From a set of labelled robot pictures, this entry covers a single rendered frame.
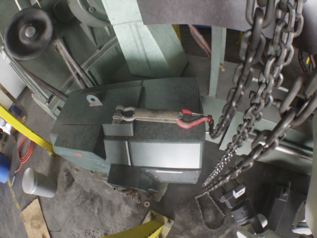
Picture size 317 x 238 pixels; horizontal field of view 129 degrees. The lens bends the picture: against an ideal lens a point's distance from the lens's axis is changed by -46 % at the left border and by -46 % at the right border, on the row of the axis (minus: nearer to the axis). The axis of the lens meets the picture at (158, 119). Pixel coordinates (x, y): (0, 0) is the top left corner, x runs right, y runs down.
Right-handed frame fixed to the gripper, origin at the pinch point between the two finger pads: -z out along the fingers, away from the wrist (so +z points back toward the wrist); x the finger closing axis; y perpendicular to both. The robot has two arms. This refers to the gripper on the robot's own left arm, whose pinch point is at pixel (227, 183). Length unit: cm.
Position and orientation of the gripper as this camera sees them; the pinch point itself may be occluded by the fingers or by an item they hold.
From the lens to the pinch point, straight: 61.2
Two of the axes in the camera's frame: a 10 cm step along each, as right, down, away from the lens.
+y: -2.0, -5.5, -8.1
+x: 9.1, -4.2, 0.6
